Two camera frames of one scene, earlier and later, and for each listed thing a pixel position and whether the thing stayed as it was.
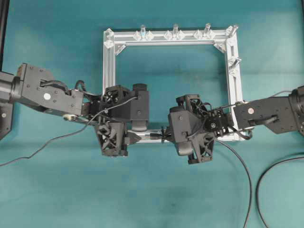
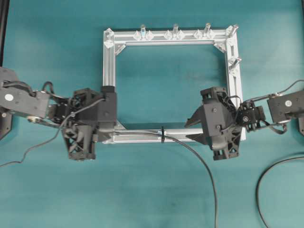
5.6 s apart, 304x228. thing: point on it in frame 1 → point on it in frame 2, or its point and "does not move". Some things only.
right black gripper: x=203 y=141 → x=220 y=119
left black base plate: x=6 y=119 does not move
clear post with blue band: x=143 y=31 does not move
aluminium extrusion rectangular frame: x=115 y=39 does not move
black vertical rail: x=4 y=4 does not move
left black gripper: x=114 y=112 → x=80 y=130
